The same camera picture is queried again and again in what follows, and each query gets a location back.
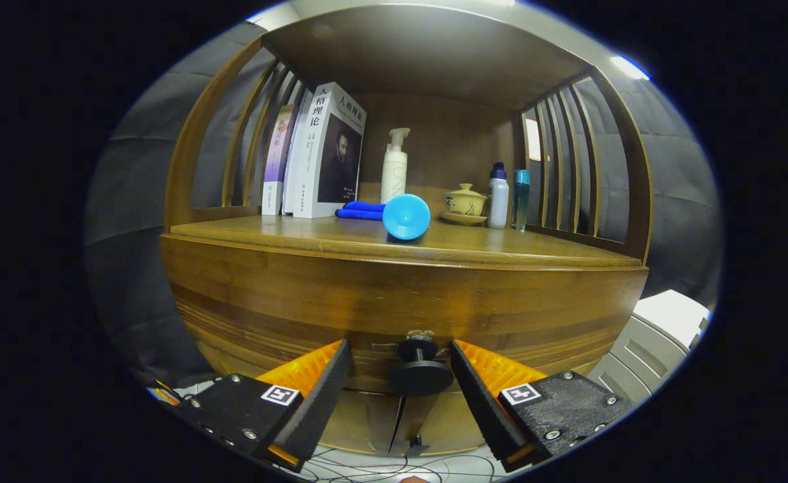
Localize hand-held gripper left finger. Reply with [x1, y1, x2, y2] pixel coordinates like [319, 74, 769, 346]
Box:
[169, 338, 353, 474]

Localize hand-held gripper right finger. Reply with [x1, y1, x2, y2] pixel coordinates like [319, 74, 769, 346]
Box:
[449, 339, 636, 472]

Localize wooden drawer with black knob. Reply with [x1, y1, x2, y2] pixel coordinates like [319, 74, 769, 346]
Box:
[159, 233, 649, 396]

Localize blue white cream tube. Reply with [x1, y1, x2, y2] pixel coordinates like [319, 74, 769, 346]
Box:
[382, 194, 431, 241]

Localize wooden countertop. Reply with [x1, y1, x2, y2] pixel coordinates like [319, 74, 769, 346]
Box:
[169, 215, 644, 270]

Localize white drawer unit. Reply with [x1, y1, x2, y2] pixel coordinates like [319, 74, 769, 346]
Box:
[585, 290, 712, 403]

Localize brown wooden cabinet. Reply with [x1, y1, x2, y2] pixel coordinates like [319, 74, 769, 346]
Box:
[159, 5, 655, 457]

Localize orange black object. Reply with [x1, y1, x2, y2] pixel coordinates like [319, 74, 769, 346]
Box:
[151, 379, 181, 405]

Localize blue folded cloth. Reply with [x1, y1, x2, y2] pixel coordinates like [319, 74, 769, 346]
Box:
[335, 201, 386, 221]

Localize white bottle with blue cap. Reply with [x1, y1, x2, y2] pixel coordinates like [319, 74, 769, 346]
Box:
[486, 162, 510, 230]

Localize yellow lidded tea cup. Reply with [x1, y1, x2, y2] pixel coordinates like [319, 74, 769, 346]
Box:
[443, 183, 488, 217]

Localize teal bottle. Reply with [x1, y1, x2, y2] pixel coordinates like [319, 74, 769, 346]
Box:
[511, 169, 531, 233]

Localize thin white book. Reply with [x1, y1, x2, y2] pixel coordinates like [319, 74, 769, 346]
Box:
[282, 91, 314, 215]

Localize white pump bottle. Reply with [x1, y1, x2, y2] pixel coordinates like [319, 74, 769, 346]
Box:
[380, 127, 411, 204]

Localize purple spine book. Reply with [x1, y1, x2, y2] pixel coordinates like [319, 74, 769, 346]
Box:
[262, 104, 295, 216]

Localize white portrait cover book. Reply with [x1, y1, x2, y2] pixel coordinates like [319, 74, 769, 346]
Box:
[292, 82, 368, 219]

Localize small ceiling light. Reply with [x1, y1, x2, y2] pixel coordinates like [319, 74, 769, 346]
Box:
[610, 55, 651, 81]

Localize black floor cables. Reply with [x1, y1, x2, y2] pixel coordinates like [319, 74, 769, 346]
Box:
[300, 449, 502, 483]

